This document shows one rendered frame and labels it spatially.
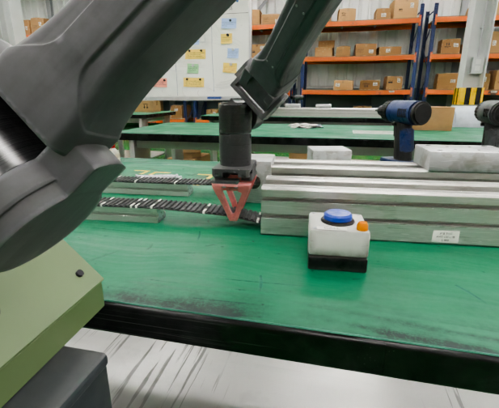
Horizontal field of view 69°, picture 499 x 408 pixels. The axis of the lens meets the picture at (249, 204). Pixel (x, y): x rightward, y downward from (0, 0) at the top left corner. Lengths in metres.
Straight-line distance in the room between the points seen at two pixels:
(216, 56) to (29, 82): 3.45
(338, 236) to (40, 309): 0.35
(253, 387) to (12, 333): 0.86
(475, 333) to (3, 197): 0.43
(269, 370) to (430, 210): 0.74
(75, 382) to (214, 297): 0.17
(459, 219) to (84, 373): 0.56
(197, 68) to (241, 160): 3.11
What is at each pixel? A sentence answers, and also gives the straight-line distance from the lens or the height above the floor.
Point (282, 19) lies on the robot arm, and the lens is 0.50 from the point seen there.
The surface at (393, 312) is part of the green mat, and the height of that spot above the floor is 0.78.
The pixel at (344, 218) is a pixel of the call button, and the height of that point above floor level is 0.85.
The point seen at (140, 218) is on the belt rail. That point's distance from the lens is 0.72.
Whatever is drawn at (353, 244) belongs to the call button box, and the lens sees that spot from 0.51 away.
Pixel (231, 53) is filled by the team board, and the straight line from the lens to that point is 3.62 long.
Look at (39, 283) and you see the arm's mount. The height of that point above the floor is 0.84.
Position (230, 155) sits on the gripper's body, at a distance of 0.63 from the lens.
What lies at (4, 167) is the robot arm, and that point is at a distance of 0.23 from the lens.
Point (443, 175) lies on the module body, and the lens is 0.84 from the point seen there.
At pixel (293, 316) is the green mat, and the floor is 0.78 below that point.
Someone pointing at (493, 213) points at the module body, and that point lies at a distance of 0.68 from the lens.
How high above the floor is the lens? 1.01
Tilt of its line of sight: 17 degrees down
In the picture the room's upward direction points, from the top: straight up
